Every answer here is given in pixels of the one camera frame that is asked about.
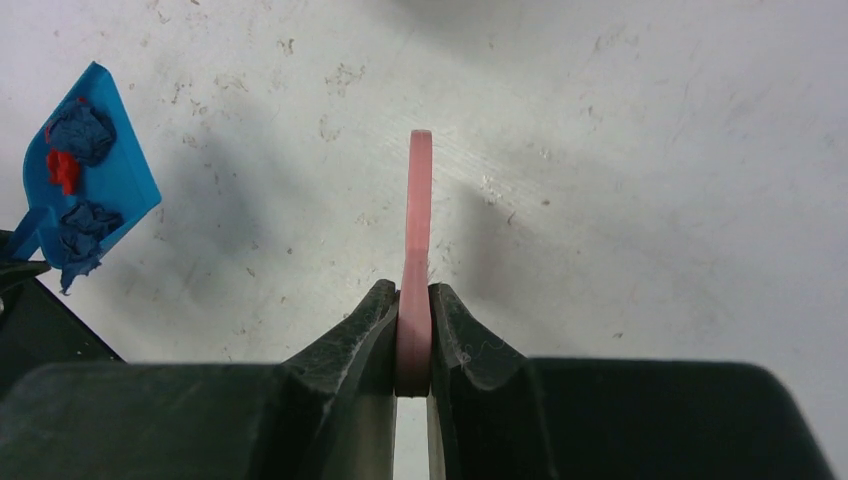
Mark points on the red paper scrap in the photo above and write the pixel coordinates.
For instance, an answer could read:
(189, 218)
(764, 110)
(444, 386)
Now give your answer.
(64, 171)

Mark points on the blue plastic dustpan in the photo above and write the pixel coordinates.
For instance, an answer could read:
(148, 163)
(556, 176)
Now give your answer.
(122, 182)

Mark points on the blue paper ball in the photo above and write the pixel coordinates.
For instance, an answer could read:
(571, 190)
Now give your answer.
(99, 137)

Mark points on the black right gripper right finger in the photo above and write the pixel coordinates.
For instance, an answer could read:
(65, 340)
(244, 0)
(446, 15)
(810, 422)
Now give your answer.
(494, 413)

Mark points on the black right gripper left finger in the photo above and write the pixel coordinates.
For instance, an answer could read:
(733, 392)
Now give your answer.
(328, 412)

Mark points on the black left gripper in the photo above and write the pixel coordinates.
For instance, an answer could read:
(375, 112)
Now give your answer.
(37, 328)

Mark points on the blue paper scrap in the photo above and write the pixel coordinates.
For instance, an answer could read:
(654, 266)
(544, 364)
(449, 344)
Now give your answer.
(81, 231)

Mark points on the pink hand brush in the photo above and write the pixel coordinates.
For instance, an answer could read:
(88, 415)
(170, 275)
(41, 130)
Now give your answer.
(414, 323)

